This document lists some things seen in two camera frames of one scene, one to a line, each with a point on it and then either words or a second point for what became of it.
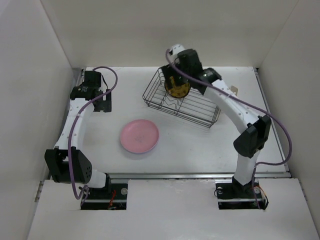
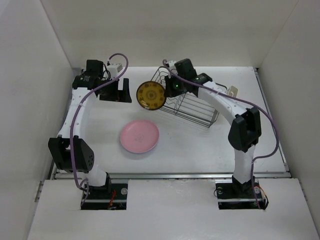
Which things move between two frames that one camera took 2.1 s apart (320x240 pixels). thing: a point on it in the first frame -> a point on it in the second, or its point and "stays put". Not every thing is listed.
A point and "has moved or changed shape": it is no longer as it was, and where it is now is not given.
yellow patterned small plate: (178, 91) has moved or changed shape
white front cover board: (171, 210) stays put
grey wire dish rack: (194, 107) stays put
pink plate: (139, 136) stays put
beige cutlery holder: (234, 89) stays put
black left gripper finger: (101, 105) -> (124, 95)
